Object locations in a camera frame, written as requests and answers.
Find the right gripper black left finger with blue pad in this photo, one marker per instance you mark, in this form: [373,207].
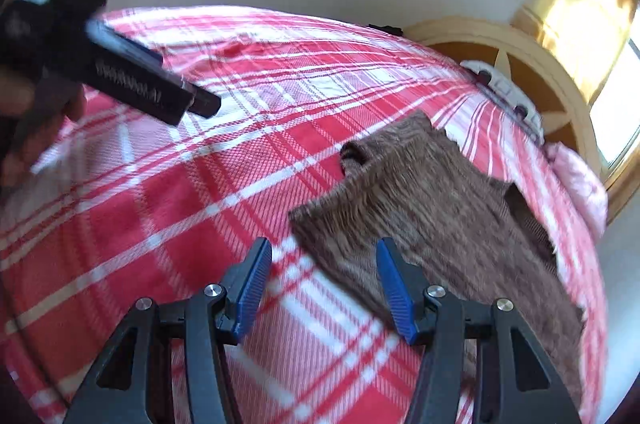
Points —
[131,381]

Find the brown knitted sweater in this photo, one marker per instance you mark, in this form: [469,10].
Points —
[473,234]

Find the person's left hand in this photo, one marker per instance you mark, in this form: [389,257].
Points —
[28,127]

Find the red white plaid bedsheet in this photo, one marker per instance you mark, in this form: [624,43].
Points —
[123,206]

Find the pink pillow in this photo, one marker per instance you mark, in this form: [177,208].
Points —
[582,185]

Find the white patterned pillow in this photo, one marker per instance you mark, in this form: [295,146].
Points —
[502,91]

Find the wooden arched headboard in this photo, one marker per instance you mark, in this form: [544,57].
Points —
[564,113]

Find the small black object bedside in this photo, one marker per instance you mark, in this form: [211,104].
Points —
[388,29]

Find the yellow curtain behind headboard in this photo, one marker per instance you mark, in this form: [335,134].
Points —
[597,43]

